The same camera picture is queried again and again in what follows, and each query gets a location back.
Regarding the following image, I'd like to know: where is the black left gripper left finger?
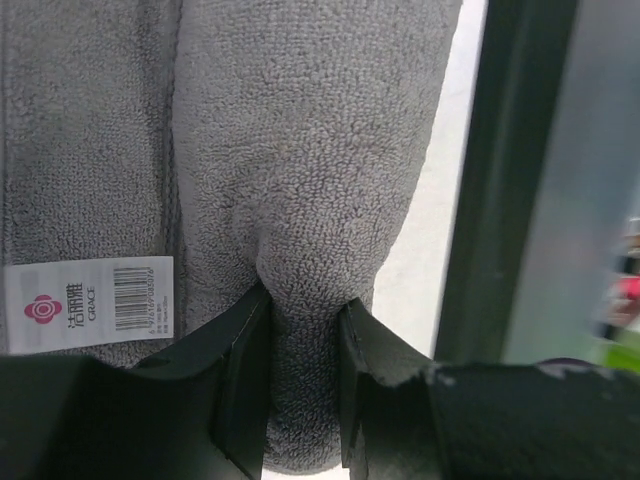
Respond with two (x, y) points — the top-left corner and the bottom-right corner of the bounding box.
(1, 285), (270, 479)

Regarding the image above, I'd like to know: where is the red object in background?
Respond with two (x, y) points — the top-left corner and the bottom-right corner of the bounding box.
(613, 276), (639, 307)

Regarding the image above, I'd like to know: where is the grey towel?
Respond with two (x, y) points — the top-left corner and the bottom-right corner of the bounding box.
(1, 1), (460, 475)

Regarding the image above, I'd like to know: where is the green chair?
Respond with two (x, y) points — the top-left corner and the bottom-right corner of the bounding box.
(602, 343), (640, 373)

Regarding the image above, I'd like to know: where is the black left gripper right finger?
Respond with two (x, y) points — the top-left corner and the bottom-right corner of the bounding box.
(338, 301), (639, 479)

